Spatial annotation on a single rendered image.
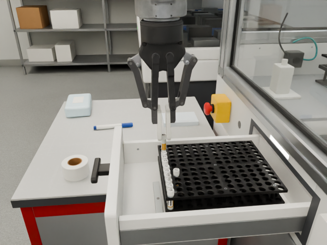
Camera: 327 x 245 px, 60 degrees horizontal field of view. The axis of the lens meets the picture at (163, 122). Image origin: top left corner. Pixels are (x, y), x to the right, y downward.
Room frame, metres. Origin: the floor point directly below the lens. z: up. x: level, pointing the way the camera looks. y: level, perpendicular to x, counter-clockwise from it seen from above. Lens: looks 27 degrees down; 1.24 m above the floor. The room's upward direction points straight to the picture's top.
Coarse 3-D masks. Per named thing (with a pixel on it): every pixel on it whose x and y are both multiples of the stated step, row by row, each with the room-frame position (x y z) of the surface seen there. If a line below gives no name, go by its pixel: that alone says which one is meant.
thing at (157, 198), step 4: (156, 184) 0.48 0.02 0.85; (156, 188) 0.47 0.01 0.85; (156, 192) 0.45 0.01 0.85; (160, 192) 0.45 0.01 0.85; (156, 196) 0.44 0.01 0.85; (160, 196) 0.44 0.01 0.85; (156, 200) 0.43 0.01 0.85; (160, 200) 0.43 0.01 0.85; (156, 204) 0.42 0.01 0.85; (160, 204) 0.42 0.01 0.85; (156, 208) 0.41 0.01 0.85; (160, 208) 0.41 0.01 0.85; (156, 212) 0.40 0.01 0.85; (160, 212) 0.40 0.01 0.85
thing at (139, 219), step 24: (144, 144) 0.58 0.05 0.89; (168, 144) 0.58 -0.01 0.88; (264, 144) 0.58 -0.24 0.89; (144, 168) 0.55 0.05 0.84; (288, 168) 0.47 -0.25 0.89; (144, 192) 0.47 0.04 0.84; (288, 192) 0.45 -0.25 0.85; (120, 216) 0.34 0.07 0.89; (144, 216) 0.34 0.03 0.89; (168, 216) 0.34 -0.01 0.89; (192, 216) 0.34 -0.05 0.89; (216, 216) 0.35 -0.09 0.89; (240, 216) 0.35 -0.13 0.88; (264, 216) 0.36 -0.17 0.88; (288, 216) 0.36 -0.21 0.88; (120, 240) 0.33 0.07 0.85; (144, 240) 0.33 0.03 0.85; (168, 240) 0.34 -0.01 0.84; (192, 240) 0.34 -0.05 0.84
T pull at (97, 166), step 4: (96, 160) 0.47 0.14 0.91; (100, 160) 0.48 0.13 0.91; (96, 164) 0.46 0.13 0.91; (100, 164) 0.46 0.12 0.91; (104, 164) 0.46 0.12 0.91; (108, 164) 0.46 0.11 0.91; (96, 168) 0.45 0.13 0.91; (100, 168) 0.45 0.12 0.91; (104, 168) 0.45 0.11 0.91; (108, 168) 0.45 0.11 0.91; (92, 172) 0.44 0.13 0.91; (96, 172) 0.44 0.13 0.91; (100, 172) 0.44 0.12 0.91; (104, 172) 0.44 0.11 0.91; (108, 172) 0.44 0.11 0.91; (92, 176) 0.42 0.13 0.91; (96, 176) 0.42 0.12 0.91; (92, 180) 0.42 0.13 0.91; (96, 180) 0.42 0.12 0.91
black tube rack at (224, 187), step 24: (192, 144) 0.56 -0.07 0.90; (216, 144) 0.56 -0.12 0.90; (240, 144) 0.56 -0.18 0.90; (192, 168) 0.47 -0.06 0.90; (216, 168) 0.46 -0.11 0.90; (240, 168) 0.47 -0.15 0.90; (264, 168) 0.47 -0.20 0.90; (192, 192) 0.39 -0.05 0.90; (216, 192) 0.39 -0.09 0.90; (240, 192) 0.39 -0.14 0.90; (264, 192) 0.40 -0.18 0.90
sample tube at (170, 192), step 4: (168, 188) 0.39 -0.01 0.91; (172, 188) 0.39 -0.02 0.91; (168, 192) 0.38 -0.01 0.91; (172, 192) 0.38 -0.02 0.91; (168, 196) 0.38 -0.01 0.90; (172, 196) 0.38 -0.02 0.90; (168, 204) 0.38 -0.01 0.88; (172, 204) 0.38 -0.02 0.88; (168, 208) 0.38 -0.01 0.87; (172, 208) 0.38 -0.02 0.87
